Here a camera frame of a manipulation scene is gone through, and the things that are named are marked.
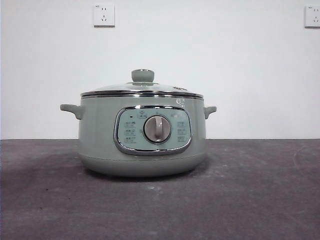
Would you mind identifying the glass lid with green knob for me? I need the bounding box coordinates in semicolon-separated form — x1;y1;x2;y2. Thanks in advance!
80;68;203;98

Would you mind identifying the sage green electric cooking pot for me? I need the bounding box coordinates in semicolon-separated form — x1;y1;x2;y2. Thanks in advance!
59;92;218;178

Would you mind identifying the white wall socket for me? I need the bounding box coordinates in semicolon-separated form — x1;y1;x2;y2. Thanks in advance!
93;3;116;28
304;5;320;29

